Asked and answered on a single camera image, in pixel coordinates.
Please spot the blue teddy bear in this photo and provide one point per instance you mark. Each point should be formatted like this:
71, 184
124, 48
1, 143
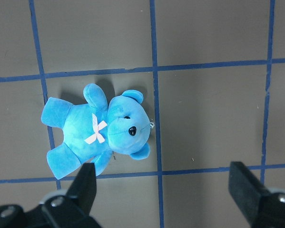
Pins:
95, 130

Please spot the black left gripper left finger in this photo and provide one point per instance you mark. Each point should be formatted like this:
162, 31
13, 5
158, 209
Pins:
59, 210

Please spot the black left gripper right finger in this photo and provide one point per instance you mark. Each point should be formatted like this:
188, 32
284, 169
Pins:
262, 207

